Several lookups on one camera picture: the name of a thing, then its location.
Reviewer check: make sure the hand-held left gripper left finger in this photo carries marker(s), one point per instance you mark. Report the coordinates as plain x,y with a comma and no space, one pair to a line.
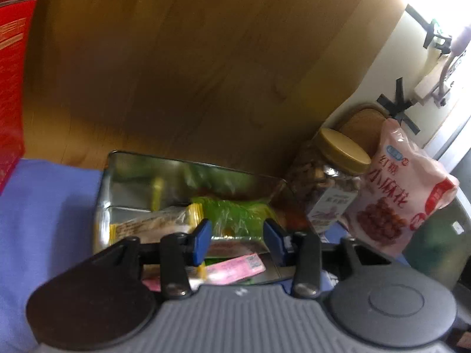
200,242

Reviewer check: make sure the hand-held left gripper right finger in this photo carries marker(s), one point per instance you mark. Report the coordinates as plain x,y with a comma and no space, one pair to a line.
274,242

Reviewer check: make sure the long pink snack box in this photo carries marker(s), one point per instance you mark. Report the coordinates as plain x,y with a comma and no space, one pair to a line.
235,268

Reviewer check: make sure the bright green snack packet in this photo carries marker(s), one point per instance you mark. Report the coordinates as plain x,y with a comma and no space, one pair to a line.
235,213

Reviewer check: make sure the clear peanut brittle packet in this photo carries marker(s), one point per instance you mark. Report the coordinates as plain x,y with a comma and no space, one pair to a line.
147,224

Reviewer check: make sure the black rectangular tin box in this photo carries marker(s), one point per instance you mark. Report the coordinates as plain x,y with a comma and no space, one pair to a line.
147,169

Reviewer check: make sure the nut jar with gold lid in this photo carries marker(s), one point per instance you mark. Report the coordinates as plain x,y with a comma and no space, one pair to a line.
331,176

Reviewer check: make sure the pink snack bag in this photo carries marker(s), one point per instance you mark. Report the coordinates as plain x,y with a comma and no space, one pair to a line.
390,198

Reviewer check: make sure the round wooden board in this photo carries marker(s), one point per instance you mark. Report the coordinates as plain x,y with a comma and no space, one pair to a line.
362,125

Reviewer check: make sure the wooden headboard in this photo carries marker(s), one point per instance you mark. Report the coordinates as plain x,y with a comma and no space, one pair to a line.
184,62

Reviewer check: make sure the black tape cross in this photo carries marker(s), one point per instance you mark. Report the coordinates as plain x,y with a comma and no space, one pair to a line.
399,106

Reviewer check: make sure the black tape strip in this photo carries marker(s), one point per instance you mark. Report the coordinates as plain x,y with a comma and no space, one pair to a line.
428,31

